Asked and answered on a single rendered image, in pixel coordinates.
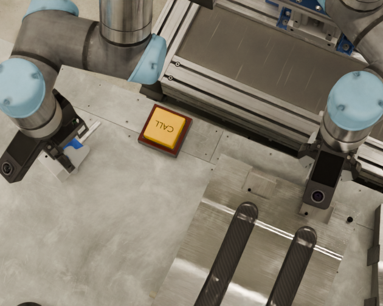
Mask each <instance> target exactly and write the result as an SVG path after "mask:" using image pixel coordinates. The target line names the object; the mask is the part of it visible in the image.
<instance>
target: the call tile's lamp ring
mask: <svg viewBox="0 0 383 306"><path fill-rule="evenodd" d="M157 107H158V108H160V109H163V110H165V111H168V112H171V113H172V114H175V115H178V116H180V117H182V118H185V119H186V120H187V123H186V125H185V127H184V129H183V131H182V134H181V136H180V137H179V140H178V142H177V144H176V146H175V148H174V150H171V149H168V148H166V147H164V146H161V145H159V144H157V143H154V142H152V141H149V140H147V139H144V138H143V134H144V132H145V130H146V128H147V126H148V123H149V122H150V120H151V117H152V116H153V113H154V111H155V109H156V108H157ZM191 121H192V118H189V117H186V116H185V115H182V114H179V113H177V112H175V111H172V110H169V109H167V108H165V107H162V106H160V105H158V104H154V106H153V108H152V110H151V113H150V115H149V117H148V119H147V121H146V123H145V125H144V127H143V129H142V131H141V133H140V135H139V138H138V140H140V141H142V142H144V143H147V144H149V145H152V146H154V147H156V148H159V149H161V150H163V151H166V152H169V153H171V154H173V155H176V153H177V151H178V149H179V147H180V144H181V142H182V140H183V138H184V135H185V133H186V131H187V129H188V127H189V125H190V123H191Z"/></svg>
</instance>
